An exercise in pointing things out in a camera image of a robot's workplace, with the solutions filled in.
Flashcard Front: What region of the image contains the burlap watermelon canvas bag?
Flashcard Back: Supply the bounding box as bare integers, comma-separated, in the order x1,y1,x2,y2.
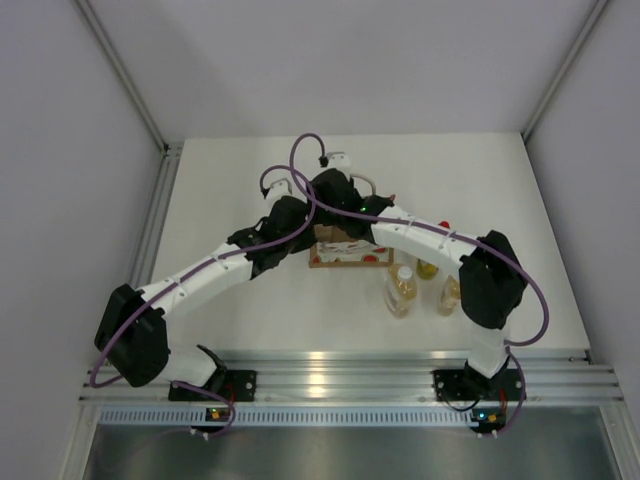
308,172,397,270

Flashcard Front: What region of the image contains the right aluminium frame post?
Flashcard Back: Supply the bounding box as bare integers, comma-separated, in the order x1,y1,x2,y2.
520,0,613,145

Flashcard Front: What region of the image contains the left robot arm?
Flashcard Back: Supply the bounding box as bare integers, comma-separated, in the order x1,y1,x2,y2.
94,195,315,400

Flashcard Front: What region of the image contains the yellow bottle with red cap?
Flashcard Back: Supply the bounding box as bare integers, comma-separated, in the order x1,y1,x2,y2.
417,219,451,282

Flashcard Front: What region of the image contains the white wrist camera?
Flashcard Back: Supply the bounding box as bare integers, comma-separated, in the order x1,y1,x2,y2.
319,151,352,175
265,178,292,205

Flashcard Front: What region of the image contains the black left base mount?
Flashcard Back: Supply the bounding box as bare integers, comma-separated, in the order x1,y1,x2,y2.
168,369,257,403

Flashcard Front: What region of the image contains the slotted grey cable duct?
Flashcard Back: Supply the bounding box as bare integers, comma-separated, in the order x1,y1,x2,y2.
98,406,478,427

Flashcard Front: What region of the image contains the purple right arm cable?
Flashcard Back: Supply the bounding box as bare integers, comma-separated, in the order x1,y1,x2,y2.
289,132,552,439

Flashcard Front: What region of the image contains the amber bottle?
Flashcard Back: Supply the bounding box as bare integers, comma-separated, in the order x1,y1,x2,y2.
384,263,417,319
437,276,461,317

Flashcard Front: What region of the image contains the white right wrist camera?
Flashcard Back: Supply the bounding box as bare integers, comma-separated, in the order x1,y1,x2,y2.
319,151,352,175

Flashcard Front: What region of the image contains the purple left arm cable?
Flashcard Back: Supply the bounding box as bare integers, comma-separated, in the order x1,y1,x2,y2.
88,165,317,441

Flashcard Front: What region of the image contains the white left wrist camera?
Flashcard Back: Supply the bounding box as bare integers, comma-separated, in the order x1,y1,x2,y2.
265,178,292,205

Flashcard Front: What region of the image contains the aluminium frame post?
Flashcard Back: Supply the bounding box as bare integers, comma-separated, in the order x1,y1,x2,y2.
74,0,184,171
520,0,613,145

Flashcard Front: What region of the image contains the aluminium mounting rail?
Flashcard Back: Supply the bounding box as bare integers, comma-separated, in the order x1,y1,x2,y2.
79,349,626,409

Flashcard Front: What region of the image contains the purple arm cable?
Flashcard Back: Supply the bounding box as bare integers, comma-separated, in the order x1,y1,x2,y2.
88,165,317,441
289,132,552,439

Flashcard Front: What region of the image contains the left aluminium frame post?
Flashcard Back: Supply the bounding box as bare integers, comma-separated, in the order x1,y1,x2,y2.
74,0,184,171

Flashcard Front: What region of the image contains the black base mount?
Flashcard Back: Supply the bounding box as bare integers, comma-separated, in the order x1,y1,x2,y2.
168,369,257,403
432,368,524,402

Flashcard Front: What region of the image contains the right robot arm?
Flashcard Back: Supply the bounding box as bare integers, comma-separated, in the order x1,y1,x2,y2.
307,168,528,397

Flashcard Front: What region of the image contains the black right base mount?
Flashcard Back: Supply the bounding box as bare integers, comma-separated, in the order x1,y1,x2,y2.
432,368,524,402

